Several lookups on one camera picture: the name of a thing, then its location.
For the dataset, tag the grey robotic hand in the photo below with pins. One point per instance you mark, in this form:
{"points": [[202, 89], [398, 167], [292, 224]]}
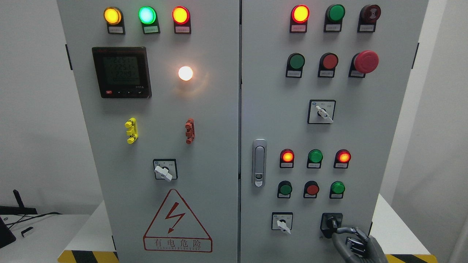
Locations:
{"points": [[362, 249]]}

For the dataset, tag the black rotary knob switch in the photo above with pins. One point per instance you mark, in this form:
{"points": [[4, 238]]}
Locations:
{"points": [[330, 222]]}

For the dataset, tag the green push button lower right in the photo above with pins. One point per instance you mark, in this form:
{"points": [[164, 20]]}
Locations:
{"points": [[337, 190]]}

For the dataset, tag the green push button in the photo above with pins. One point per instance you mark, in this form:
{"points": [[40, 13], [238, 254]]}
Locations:
{"points": [[337, 190], [294, 65], [284, 190]]}

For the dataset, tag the red push button lower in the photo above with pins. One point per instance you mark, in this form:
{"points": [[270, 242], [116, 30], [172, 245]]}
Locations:
{"points": [[311, 190]]}

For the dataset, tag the red push button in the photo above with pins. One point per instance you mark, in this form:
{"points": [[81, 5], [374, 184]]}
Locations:
{"points": [[311, 190], [327, 65]]}

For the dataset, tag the lit red indicator middle right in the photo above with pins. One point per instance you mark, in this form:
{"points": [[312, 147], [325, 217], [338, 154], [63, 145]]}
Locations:
{"points": [[342, 159]]}

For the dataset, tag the lit red indicator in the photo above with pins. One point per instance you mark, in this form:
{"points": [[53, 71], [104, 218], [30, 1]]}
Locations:
{"points": [[342, 159], [299, 19], [287, 158]]}

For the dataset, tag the green push button lower left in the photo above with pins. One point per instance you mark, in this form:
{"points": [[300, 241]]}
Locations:
{"points": [[284, 190]]}

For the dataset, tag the green indicator middle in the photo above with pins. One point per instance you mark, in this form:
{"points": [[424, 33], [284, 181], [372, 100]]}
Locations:
{"points": [[314, 159]]}

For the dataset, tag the lit red indicator middle left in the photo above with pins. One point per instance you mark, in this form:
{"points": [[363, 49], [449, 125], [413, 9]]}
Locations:
{"points": [[287, 158]]}

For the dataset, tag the red electric hazard warning sticker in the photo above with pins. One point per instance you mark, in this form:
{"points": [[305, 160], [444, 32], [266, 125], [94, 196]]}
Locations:
{"points": [[175, 227]]}

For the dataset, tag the grey electrical control cabinet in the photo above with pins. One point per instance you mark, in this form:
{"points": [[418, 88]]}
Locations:
{"points": [[238, 51]]}

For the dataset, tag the red mushroom emergency stop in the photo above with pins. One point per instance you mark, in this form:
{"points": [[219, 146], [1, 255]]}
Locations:
{"points": [[363, 63]]}

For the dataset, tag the red push button upper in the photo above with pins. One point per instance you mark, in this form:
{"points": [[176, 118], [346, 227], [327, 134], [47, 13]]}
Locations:
{"points": [[327, 65]]}

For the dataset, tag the green push button upper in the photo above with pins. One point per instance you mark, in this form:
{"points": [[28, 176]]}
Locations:
{"points": [[294, 65]]}

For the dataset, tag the red-brown terminal connector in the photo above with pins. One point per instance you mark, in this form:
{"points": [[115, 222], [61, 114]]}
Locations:
{"points": [[190, 131]]}

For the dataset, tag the dark red buzzer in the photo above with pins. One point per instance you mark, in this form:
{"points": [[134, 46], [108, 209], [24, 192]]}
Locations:
{"points": [[368, 17]]}

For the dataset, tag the green indicator top right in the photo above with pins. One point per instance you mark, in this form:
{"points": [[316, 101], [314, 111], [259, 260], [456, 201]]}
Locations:
{"points": [[333, 18]]}

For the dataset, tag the lit red indicator top right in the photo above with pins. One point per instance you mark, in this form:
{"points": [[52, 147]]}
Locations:
{"points": [[299, 19]]}

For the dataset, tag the white glowing lamp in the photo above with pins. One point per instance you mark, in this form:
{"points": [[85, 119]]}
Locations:
{"points": [[185, 73]]}

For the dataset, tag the yellow terminal connector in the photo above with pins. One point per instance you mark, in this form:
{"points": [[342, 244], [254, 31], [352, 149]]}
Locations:
{"points": [[132, 132]]}

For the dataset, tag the red-orange indicator light left door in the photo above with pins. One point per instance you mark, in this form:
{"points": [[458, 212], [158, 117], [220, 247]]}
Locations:
{"points": [[181, 19]]}

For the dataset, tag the black digital power meter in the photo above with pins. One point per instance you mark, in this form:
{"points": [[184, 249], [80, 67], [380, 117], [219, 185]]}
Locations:
{"points": [[122, 72]]}

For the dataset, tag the green lit indicator light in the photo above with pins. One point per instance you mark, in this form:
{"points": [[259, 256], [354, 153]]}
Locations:
{"points": [[149, 20]]}

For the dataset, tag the small white black dongle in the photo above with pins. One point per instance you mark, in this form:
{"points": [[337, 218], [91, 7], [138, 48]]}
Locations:
{"points": [[27, 231]]}

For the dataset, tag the yellow indicator light top left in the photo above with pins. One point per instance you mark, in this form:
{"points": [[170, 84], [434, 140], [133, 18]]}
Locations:
{"points": [[114, 20]]}

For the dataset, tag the black device with antenna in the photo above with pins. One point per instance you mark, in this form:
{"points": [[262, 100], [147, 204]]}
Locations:
{"points": [[19, 209]]}

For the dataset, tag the dark tablet corner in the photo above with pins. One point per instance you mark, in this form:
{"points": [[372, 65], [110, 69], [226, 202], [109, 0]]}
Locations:
{"points": [[6, 236]]}

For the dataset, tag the white selector switch lower right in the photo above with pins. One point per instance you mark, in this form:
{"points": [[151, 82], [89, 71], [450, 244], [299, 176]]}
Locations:
{"points": [[282, 221]]}

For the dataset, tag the white selector switch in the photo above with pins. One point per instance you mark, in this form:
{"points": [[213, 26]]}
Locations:
{"points": [[282, 221], [321, 111]]}

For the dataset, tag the silver door latch handle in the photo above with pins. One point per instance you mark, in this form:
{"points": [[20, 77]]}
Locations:
{"points": [[258, 162]]}

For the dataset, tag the white selector switch upper right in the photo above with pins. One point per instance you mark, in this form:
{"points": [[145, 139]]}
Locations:
{"points": [[321, 111]]}

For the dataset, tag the white selector switch left door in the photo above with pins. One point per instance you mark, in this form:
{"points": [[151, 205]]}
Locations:
{"points": [[165, 169]]}

